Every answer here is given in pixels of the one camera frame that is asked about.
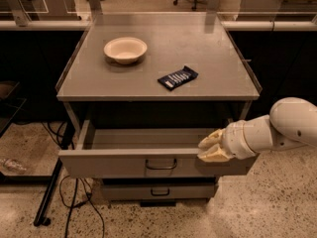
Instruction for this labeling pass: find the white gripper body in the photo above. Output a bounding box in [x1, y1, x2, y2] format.
[221, 120, 256, 160]

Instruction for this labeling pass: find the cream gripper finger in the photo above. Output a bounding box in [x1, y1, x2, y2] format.
[198, 129, 224, 150]
[198, 144, 233, 163]

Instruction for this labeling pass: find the grey top drawer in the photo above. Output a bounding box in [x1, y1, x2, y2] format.
[59, 120, 256, 179]

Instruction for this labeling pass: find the grey drawer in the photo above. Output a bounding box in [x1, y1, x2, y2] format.
[103, 182, 216, 200]
[59, 120, 256, 179]

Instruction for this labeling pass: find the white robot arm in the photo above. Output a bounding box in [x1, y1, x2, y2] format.
[197, 97, 317, 163]

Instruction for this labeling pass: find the grey bottom drawer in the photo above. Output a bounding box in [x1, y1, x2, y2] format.
[103, 182, 216, 200]

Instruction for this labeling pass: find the grey metal drawer cabinet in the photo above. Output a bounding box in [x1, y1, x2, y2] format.
[57, 13, 261, 196]

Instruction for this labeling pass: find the dark blue snack bar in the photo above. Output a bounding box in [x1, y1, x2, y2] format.
[158, 65, 199, 91]

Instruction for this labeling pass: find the white ceramic bowl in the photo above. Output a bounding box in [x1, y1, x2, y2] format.
[104, 37, 148, 65]

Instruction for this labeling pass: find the clear plastic bottle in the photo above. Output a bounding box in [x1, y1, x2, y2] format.
[0, 159, 26, 174]

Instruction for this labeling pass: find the black side shelf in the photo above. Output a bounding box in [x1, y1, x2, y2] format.
[0, 80, 26, 137]

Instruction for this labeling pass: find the black floor cable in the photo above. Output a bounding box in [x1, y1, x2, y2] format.
[41, 121, 106, 238]

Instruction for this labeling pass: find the white horizontal rail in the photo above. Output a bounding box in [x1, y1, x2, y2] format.
[0, 21, 317, 32]

